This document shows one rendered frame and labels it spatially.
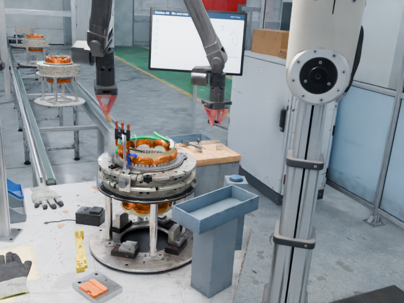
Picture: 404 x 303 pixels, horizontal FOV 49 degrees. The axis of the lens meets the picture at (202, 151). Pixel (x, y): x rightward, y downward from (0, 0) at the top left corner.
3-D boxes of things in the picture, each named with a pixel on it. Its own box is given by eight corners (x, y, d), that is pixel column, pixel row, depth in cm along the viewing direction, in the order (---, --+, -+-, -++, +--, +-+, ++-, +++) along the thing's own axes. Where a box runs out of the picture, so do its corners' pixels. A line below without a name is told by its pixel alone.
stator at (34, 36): (21, 50, 522) (20, 33, 515) (34, 49, 541) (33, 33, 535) (37, 52, 515) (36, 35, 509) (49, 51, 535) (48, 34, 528)
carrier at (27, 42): (12, 64, 522) (10, 38, 512) (34, 61, 557) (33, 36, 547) (39, 67, 510) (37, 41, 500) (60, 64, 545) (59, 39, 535)
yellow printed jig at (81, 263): (73, 238, 156) (72, 229, 155) (83, 237, 157) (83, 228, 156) (76, 273, 136) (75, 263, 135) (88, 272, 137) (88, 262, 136)
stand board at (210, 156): (173, 149, 174) (174, 143, 173) (215, 145, 182) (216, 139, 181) (195, 166, 157) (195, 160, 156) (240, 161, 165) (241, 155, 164)
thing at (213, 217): (193, 312, 122) (199, 220, 113) (168, 293, 129) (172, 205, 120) (250, 278, 139) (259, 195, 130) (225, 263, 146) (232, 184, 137)
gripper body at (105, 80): (96, 94, 133) (95, 70, 130) (94, 84, 142) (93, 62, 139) (118, 94, 135) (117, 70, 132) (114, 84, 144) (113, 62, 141)
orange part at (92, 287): (79, 288, 127) (79, 285, 126) (93, 281, 130) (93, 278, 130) (93, 299, 122) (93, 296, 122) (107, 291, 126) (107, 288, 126)
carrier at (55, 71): (36, 96, 364) (34, 59, 355) (85, 97, 374) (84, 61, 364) (30, 107, 328) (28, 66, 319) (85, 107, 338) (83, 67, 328)
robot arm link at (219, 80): (224, 72, 159) (227, 70, 165) (205, 70, 161) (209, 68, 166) (223, 91, 162) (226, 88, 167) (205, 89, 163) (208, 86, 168)
